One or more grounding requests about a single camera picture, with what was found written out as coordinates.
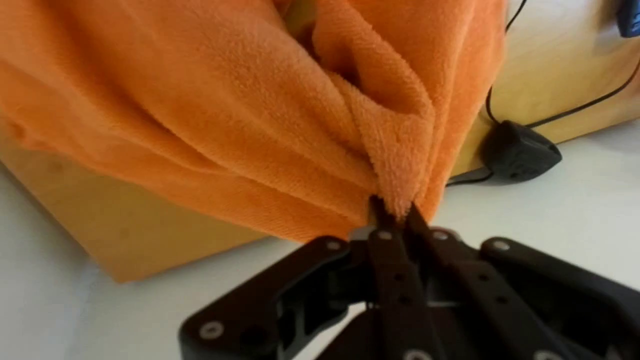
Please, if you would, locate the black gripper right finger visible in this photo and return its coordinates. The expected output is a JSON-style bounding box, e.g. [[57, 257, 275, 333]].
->
[[405, 208, 578, 360]]

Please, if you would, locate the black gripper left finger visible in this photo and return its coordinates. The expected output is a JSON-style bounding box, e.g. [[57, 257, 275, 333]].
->
[[367, 197, 437, 360]]

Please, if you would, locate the orange fleece towel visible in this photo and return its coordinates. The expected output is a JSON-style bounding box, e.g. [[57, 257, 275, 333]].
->
[[0, 0, 507, 240]]

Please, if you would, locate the light wooden cabinet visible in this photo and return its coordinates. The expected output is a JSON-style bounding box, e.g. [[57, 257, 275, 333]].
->
[[0, 0, 634, 280]]

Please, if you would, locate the black power adapter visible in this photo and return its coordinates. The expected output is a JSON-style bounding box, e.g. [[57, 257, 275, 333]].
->
[[479, 121, 562, 183]]

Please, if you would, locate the black adapter cable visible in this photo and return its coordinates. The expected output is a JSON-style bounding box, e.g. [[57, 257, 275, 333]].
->
[[445, 0, 640, 189]]

